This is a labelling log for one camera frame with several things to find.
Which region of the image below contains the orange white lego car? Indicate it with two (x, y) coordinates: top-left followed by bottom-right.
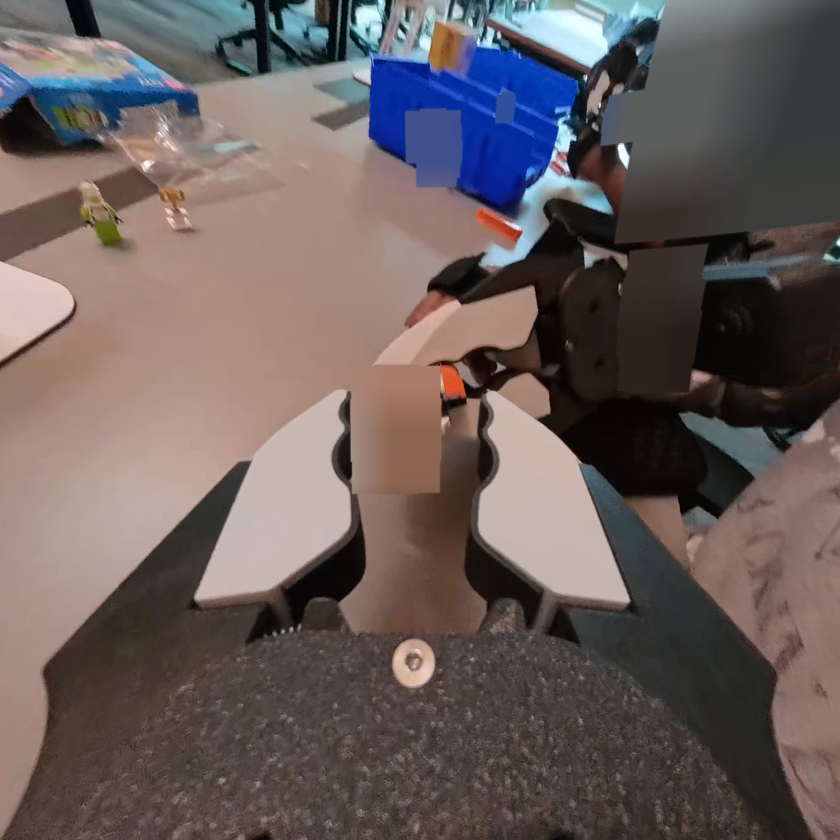
(440, 365), (489, 427)

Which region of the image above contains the small gold trophy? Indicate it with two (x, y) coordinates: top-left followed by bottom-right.
(159, 187), (195, 233)

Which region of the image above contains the green minifigure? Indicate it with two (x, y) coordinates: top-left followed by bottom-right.
(78, 180), (127, 248)

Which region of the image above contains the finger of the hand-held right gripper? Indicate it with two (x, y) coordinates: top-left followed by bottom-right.
(486, 372), (555, 421)
(374, 287), (542, 371)

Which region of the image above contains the black textured pad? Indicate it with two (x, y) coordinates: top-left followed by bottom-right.
(558, 394), (712, 502)

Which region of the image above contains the clear plastic bag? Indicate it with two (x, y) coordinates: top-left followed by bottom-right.
(112, 105), (273, 187)

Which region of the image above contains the white book stand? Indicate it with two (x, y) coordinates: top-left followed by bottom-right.
(0, 260), (77, 367)

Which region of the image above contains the blue cardboard box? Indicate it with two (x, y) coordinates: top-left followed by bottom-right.
(0, 35), (202, 147)

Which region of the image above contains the orange small flat object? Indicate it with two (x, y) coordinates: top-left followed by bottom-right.
(476, 206), (525, 248)

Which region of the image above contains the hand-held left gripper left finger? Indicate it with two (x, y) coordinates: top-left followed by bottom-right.
(195, 390), (366, 611)

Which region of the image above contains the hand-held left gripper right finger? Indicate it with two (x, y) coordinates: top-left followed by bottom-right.
(466, 390), (632, 614)

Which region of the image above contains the blue storage bin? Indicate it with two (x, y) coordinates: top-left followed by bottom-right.
(369, 44), (581, 212)

